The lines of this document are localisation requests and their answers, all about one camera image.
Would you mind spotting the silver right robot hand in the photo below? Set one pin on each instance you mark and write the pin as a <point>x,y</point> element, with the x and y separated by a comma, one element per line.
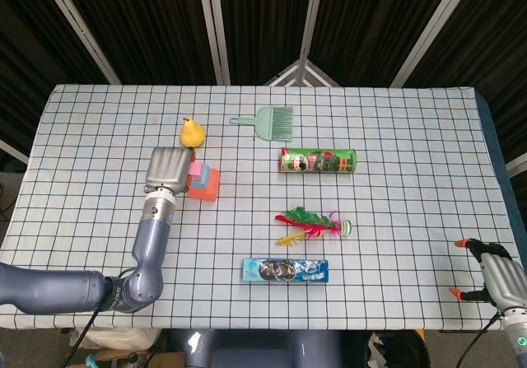
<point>504,279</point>

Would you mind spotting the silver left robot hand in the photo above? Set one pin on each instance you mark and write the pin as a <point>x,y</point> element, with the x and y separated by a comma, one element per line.
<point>166,168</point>

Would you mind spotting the small pink foam cube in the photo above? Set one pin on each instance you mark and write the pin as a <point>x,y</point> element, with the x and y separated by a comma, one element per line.
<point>195,169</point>

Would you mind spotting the medium blue foam cube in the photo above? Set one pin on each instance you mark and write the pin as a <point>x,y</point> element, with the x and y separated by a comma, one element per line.
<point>202,180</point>

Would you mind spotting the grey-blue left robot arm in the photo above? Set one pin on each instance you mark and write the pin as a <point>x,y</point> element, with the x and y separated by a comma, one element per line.
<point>150,252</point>

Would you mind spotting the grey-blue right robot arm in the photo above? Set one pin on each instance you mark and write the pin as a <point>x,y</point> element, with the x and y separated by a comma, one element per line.
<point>516,339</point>

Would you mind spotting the yellow plastic pear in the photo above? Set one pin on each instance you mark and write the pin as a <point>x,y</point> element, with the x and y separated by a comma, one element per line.
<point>191,135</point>

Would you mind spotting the large orange foam cube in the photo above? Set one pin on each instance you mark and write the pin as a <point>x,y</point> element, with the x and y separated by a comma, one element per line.
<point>208,193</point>

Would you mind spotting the green plastic comb brush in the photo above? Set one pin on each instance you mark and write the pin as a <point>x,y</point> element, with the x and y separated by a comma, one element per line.
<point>271,123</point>

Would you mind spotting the light blue checked tablecloth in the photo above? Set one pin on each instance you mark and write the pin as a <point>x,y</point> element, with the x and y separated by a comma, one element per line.
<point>391,203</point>

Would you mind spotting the black folding partition screen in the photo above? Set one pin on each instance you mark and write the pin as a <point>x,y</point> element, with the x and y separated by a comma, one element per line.
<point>156,26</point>

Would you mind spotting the colourful feather shuttlecock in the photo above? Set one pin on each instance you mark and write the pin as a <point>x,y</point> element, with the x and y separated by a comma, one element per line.
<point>309,222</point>

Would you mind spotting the green Pringles can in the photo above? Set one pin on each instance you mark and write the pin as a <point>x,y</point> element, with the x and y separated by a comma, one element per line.
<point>321,161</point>

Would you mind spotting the blue Oreo cookie box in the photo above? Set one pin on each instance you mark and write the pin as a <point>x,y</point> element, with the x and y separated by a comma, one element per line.
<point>284,271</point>

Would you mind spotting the white metal stand foot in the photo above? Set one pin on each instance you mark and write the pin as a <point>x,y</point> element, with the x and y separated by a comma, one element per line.
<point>302,73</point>

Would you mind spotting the white plastic bag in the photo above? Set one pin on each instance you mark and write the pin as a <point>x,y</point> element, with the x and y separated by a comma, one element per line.
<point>127,339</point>

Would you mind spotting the brown cardboard box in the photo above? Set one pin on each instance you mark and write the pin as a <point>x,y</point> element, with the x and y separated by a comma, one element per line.
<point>164,360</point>

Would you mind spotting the grey-blue robot torso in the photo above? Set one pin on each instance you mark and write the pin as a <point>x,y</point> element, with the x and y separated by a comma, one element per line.
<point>255,351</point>

